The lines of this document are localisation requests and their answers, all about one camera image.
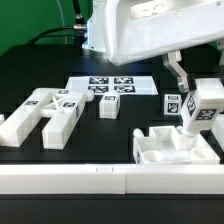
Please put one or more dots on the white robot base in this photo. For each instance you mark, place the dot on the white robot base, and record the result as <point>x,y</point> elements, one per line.
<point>94,46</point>

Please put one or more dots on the white tagged cube nut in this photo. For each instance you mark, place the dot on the white tagged cube nut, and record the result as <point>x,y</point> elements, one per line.
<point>172,104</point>

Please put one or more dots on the white chair seat part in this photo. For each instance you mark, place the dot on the white chair seat part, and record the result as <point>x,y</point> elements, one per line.
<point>167,145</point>

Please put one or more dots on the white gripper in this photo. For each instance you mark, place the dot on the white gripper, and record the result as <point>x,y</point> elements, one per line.
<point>141,29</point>

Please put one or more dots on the white part at right edge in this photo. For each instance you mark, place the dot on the white part at right edge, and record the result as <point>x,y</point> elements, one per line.
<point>218,130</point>

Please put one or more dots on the white part at edge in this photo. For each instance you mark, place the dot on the white part at edge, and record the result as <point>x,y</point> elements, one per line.
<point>1,119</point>
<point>218,130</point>

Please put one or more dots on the white part at left edge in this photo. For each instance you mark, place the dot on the white part at left edge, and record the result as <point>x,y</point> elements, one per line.
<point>1,119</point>

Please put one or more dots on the white chair back frame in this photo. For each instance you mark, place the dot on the white chair back frame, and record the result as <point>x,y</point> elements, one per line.
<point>63,108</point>

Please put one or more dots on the white front fence rail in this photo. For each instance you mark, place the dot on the white front fence rail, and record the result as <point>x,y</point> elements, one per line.
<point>111,179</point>

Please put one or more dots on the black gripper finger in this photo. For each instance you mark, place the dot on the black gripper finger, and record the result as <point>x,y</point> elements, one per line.
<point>221,47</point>

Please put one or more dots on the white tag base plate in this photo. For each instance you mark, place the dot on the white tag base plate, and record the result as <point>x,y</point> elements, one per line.
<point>125,85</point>

